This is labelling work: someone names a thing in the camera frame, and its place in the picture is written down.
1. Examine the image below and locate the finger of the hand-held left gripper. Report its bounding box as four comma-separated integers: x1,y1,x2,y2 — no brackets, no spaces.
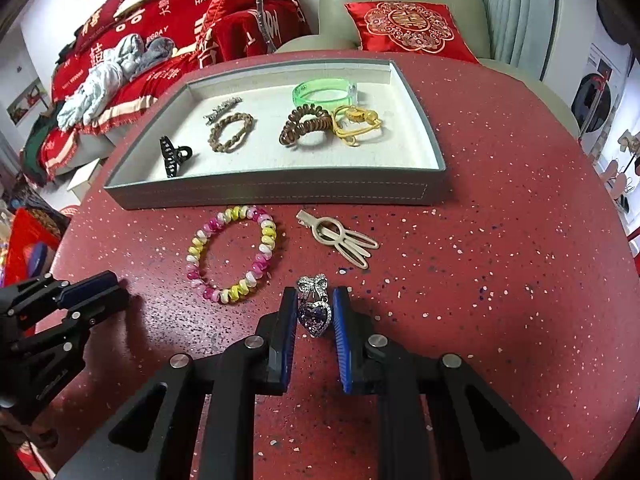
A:
0,270,132,331
10,307,108,356

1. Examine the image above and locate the green translucent bangle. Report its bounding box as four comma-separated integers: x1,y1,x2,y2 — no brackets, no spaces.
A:
292,76,360,112

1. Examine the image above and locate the green cloth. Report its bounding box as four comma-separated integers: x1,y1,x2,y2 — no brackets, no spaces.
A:
20,110,66,176

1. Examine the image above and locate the landscape wall picture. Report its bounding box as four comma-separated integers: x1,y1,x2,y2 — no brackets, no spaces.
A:
6,79,48,126

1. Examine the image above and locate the grey pleated curtain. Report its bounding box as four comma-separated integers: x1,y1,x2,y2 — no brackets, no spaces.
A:
462,0,566,61

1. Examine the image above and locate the white wall poster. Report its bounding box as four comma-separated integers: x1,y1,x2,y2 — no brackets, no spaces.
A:
570,42,631,138

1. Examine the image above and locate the pink yellow beaded bracelet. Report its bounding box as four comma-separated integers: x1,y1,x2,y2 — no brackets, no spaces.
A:
186,205,277,305

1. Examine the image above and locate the beige hair clip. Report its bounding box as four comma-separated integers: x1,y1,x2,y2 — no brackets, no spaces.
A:
296,210,380,270

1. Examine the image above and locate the grey clothing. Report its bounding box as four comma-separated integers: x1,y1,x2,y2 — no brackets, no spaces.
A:
135,37,175,78

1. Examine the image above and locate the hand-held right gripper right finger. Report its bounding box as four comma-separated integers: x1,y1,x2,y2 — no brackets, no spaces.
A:
331,286,573,480

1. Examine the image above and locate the brown spiral hair tie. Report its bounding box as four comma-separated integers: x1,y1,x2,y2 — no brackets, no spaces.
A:
279,105,335,148

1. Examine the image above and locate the red covered sofa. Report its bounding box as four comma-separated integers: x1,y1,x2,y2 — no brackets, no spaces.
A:
37,0,313,181

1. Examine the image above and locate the yellow cord bracelet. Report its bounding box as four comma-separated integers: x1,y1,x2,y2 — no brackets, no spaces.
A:
331,103,385,147

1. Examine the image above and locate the light blue clothing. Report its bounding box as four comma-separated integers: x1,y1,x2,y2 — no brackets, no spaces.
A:
56,34,146,128

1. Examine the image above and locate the red gift bag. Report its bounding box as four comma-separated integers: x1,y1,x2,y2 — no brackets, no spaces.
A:
5,208,63,286

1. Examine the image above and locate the red satin pillow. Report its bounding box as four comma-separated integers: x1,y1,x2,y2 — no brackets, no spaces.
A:
197,0,236,53

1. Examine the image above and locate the brown braided bracelet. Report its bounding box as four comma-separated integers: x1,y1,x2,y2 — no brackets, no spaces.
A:
208,111,255,153

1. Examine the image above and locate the red pillow with characters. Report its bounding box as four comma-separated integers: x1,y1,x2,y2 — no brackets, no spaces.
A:
75,0,142,41

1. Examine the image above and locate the silver heart brooch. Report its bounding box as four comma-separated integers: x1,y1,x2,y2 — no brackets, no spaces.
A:
296,273,332,338

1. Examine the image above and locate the wall decoration rack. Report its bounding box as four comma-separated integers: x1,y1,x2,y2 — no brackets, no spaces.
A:
597,130,640,216

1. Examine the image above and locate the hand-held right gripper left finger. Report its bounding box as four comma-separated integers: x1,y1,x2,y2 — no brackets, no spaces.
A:
55,287,301,480

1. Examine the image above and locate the grey sofa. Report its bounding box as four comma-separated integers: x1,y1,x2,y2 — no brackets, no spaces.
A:
55,132,121,176

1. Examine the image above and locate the red embroidered cushion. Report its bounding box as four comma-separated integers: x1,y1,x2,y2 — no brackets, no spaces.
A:
344,1,480,64

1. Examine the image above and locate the grey jewelry tray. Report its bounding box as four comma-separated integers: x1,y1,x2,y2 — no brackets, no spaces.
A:
103,58,447,211

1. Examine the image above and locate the white box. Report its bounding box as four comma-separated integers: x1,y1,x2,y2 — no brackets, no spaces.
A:
66,157,113,193

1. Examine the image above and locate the gooseneck phone holder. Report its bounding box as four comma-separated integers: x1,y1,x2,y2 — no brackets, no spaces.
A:
254,0,278,53

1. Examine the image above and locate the black claw hair clip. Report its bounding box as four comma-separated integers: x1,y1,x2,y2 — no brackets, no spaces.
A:
159,135,194,178

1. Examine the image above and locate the silver rhinestone barrette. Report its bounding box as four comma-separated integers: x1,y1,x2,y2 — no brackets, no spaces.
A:
203,96,244,123

